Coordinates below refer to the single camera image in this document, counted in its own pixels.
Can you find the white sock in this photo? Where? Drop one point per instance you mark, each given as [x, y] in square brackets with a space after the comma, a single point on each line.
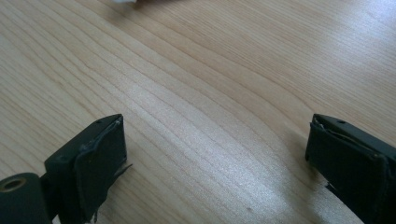
[125, 1]

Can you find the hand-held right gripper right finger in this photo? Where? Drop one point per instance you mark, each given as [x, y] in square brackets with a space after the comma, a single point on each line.
[351, 168]

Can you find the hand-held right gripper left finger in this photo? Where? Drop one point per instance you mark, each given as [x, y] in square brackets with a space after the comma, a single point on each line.
[93, 165]

